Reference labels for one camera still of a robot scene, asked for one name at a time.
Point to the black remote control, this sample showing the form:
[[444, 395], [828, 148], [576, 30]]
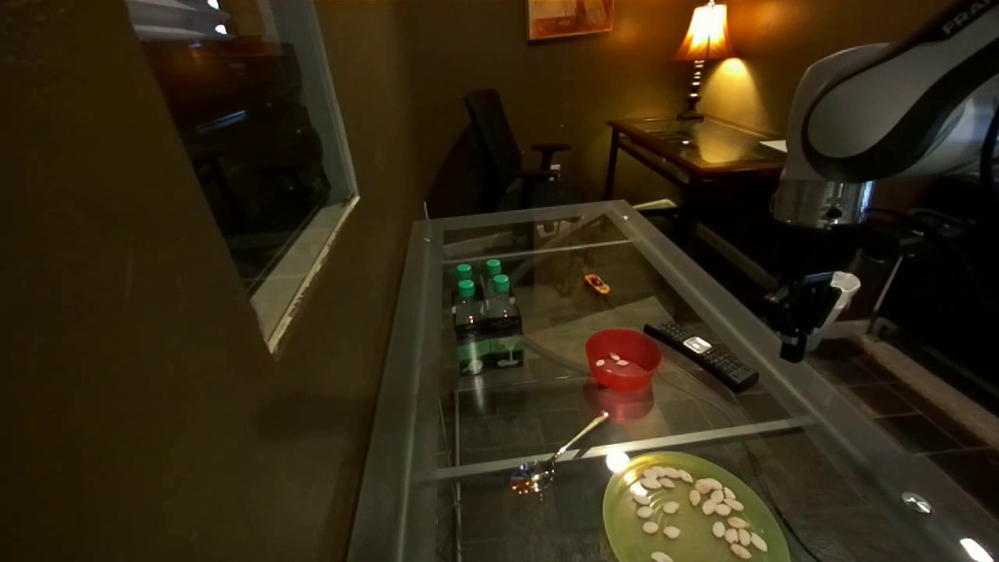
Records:
[[719, 362]]

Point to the white paper sheet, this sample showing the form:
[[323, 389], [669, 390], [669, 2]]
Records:
[[771, 143]]

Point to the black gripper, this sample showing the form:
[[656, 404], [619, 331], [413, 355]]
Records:
[[799, 301]]

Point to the framed wall picture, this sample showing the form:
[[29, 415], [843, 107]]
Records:
[[566, 15]]

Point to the black office chair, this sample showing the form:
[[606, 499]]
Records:
[[500, 143]]

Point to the green round plate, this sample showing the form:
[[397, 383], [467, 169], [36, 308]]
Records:
[[624, 532]]

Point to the red plastic cup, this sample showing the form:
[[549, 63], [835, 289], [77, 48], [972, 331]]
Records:
[[624, 375]]

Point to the white framed window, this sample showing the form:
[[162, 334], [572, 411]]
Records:
[[314, 260]]

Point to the metal spoon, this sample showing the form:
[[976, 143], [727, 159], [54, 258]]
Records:
[[579, 437]]

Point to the white window blinds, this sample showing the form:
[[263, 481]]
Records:
[[172, 15]]

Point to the small orange gadget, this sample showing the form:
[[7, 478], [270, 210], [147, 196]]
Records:
[[598, 285]]

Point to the lit table lamp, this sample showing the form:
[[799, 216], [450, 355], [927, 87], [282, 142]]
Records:
[[703, 35]]

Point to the many white beans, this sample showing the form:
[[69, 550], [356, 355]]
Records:
[[719, 505]]

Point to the green capped drink bottle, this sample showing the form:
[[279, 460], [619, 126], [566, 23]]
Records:
[[470, 314], [495, 268], [505, 314], [464, 273]]

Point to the few white beans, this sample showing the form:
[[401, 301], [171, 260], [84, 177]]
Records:
[[619, 361]]

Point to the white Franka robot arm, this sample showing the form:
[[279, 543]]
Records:
[[885, 103]]

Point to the glass top table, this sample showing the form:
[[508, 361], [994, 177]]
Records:
[[401, 415]]

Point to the dark wooden side desk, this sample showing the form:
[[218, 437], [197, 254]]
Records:
[[705, 143]]

